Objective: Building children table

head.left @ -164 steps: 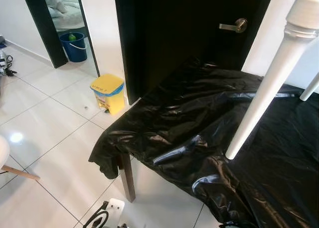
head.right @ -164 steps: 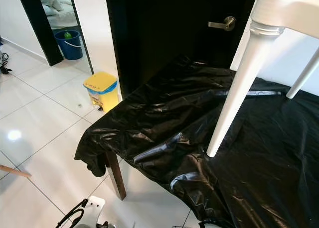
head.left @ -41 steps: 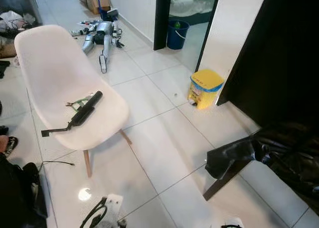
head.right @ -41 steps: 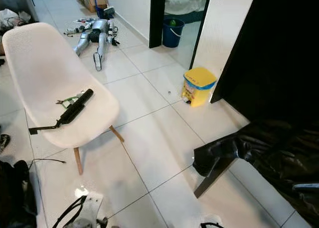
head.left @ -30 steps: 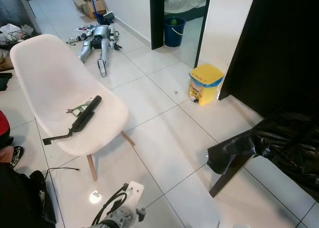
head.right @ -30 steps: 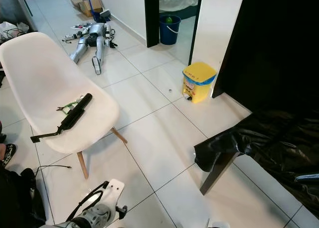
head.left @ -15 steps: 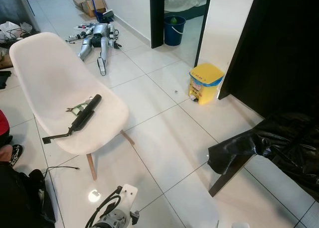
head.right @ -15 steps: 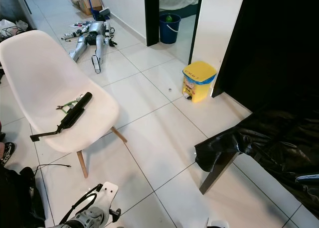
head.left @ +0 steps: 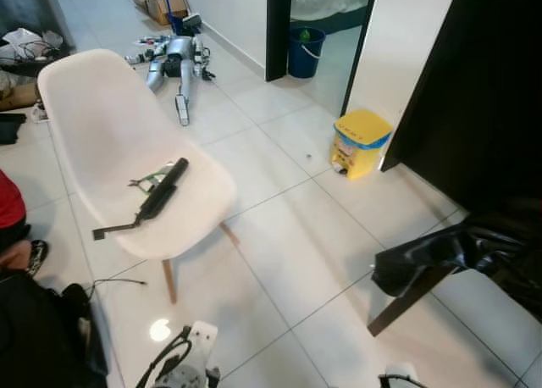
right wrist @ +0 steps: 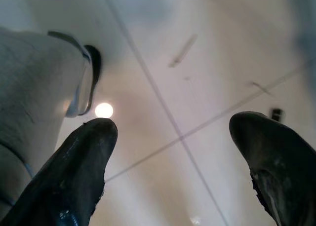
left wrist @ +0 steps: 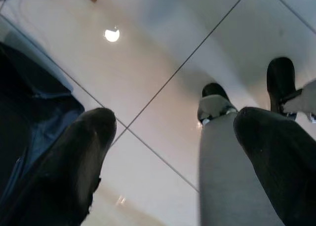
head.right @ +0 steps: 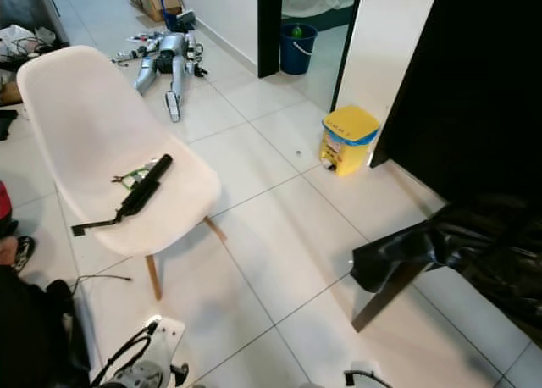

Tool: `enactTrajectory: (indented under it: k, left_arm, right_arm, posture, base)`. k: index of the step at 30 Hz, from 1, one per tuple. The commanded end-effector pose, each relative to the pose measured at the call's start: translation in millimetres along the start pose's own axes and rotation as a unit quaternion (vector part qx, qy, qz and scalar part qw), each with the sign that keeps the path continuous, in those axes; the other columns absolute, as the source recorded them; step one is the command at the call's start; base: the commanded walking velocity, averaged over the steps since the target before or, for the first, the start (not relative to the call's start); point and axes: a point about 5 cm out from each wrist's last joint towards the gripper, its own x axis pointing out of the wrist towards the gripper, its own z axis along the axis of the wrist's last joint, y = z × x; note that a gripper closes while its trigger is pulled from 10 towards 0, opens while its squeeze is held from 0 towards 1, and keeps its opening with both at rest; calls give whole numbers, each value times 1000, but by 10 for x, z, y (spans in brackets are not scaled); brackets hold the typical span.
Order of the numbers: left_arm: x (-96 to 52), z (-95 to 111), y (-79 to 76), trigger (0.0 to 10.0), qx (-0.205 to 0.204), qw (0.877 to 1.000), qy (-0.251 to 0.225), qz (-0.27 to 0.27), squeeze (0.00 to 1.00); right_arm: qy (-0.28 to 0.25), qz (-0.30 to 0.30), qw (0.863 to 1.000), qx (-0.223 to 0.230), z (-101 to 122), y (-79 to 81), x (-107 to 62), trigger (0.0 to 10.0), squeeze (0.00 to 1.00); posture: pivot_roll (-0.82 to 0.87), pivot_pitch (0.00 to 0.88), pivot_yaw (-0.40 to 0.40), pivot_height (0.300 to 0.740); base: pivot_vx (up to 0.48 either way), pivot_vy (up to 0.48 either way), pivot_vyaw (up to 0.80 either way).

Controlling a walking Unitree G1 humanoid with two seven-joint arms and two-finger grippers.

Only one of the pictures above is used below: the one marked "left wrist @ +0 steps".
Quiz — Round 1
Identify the black plastic table cover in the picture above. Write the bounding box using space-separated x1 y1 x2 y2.
0 40 86 226

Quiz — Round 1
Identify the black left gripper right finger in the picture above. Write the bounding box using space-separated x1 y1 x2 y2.
233 107 316 226

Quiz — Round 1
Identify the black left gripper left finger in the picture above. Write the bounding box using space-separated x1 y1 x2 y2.
14 107 118 226

